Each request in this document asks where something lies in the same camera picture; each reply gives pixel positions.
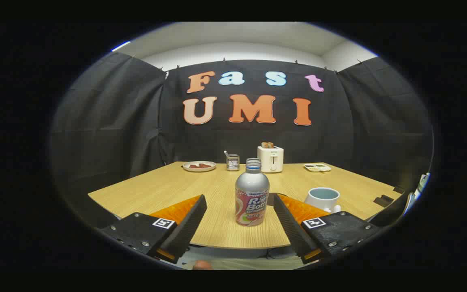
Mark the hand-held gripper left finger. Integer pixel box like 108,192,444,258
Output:
99,194,208,264

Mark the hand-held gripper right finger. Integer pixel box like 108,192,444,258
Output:
273,193,381,265

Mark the white cup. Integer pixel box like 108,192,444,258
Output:
304,187,342,214

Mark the silver juice bottle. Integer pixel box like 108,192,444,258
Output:
235,158,270,227

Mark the wooden table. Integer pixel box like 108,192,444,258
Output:
88,161,403,249

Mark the white plate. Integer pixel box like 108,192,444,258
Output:
182,161,217,172

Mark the white toaster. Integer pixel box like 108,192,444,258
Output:
257,145,284,173

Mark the black backdrop cloth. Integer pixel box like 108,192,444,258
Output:
51,52,435,228

